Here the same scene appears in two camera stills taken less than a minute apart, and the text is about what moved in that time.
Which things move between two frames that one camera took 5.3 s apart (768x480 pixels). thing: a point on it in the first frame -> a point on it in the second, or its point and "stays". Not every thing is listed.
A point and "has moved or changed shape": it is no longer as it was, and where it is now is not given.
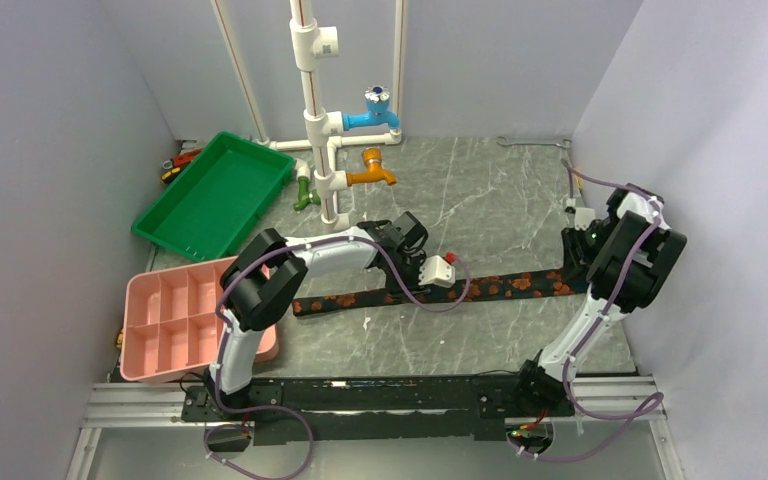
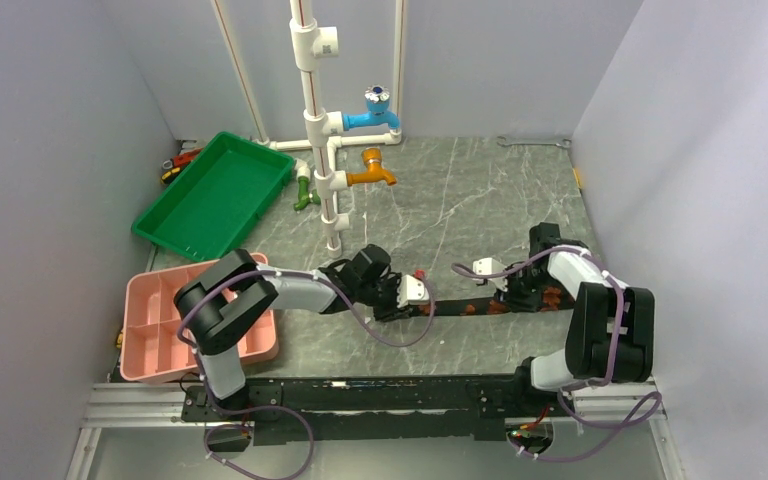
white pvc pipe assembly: x=309 y=42 stays
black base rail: x=284 y=410 stays
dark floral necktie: x=560 y=280 has moved or changed shape
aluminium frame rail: x=626 y=403 stays
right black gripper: x=576 y=259 -> x=516 y=302
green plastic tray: x=215 y=201 stays
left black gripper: x=413 y=283 -> x=391 y=312
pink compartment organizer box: x=171 y=324 stays
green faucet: x=304 y=196 stays
